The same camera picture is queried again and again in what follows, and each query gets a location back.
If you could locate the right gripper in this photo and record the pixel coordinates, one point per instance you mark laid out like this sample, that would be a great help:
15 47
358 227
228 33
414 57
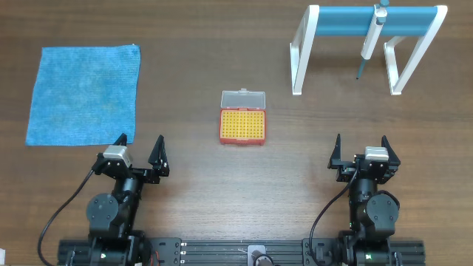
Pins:
373 170

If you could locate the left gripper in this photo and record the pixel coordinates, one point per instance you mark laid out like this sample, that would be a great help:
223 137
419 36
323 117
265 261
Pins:
144 175

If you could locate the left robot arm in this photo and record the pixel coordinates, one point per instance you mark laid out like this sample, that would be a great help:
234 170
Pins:
111 214

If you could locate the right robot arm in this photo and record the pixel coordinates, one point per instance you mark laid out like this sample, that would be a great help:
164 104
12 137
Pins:
377 214

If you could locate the blue cloth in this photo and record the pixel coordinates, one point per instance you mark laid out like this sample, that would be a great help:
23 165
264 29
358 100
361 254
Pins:
83 96

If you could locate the red and yellow tip box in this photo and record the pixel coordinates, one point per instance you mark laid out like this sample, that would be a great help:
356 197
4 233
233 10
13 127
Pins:
242 123

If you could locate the white pipette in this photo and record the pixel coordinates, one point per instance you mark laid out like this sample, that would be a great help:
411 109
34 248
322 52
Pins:
372 37

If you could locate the white and blue stand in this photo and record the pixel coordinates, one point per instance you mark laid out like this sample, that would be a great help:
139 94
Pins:
343 20

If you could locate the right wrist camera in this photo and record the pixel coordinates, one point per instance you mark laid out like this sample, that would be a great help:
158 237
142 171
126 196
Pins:
376 153

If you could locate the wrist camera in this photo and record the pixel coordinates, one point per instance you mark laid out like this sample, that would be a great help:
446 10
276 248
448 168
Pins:
376 153
117 154

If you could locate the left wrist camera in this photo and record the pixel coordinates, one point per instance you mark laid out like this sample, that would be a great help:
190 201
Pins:
117 154

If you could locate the mounting rail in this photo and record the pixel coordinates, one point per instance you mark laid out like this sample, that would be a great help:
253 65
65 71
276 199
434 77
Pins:
221 253

